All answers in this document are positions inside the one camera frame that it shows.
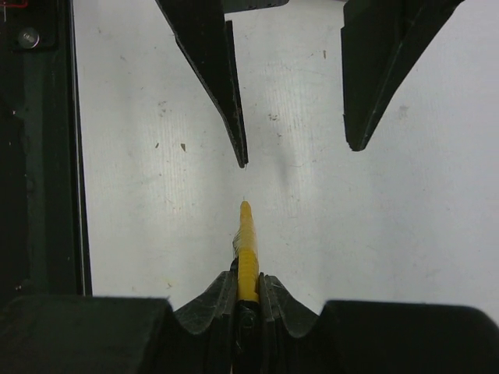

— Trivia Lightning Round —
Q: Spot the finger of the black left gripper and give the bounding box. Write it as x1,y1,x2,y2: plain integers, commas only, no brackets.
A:
341,0,460,152
157,0,249,168

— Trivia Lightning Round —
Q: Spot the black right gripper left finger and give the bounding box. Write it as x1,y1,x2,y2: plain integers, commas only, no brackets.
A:
1,271,235,373

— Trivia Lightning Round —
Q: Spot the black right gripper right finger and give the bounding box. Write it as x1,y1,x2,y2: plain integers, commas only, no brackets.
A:
260,275,498,373

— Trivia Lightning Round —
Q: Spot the yellow utility knife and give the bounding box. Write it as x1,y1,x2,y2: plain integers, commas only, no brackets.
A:
232,200,260,303

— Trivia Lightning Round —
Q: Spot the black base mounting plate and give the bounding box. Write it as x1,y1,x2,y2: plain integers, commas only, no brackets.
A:
1,1,92,304

